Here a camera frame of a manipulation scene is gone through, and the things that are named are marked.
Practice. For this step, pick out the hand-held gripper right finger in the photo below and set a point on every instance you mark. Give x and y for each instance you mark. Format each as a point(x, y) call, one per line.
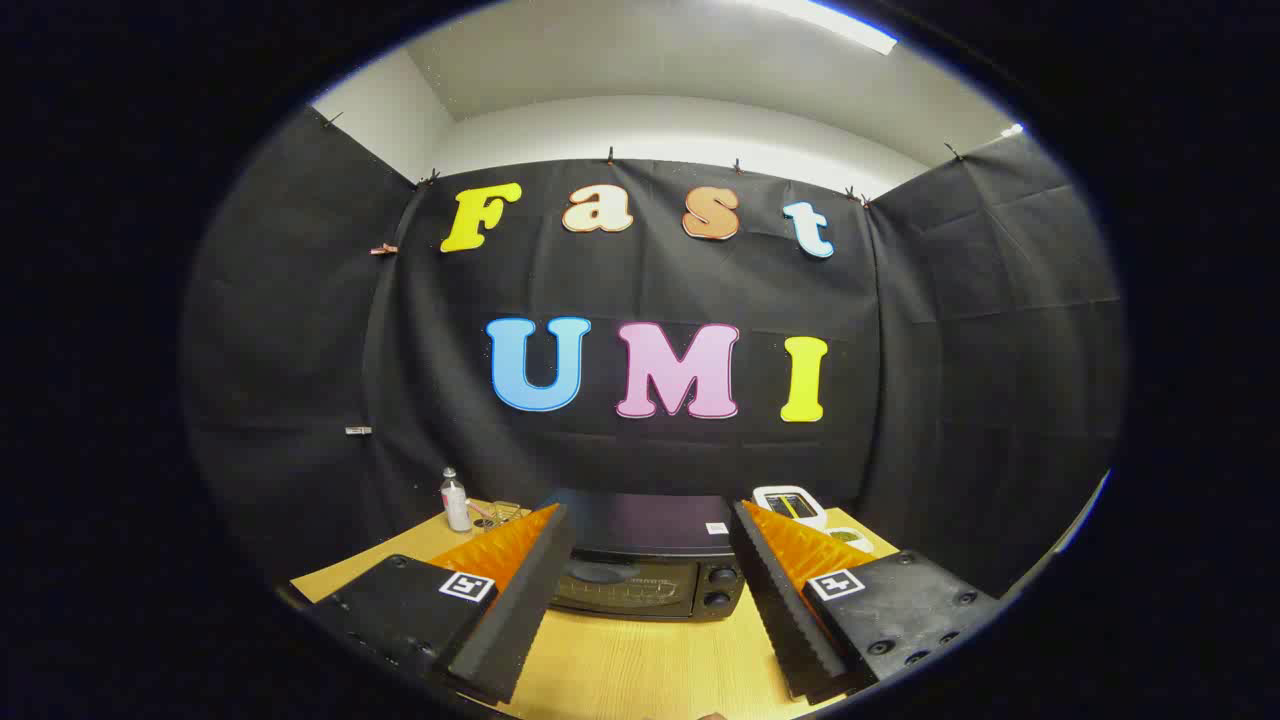
point(785, 610)

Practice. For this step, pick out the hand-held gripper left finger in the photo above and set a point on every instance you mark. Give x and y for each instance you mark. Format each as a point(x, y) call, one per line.
point(520, 610)

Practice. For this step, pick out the black toaster oven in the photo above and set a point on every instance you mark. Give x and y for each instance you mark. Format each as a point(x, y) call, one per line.
point(650, 525)

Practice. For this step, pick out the white toaster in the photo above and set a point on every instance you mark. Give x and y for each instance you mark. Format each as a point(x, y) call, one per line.
point(815, 515)

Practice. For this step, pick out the white divided snack tray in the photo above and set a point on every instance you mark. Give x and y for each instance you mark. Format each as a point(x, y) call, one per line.
point(850, 538)

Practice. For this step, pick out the small clear bottle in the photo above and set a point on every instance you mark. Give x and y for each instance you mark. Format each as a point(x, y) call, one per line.
point(456, 510)

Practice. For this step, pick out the black backdrop cloth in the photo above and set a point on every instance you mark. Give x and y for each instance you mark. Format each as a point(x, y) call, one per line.
point(650, 280)

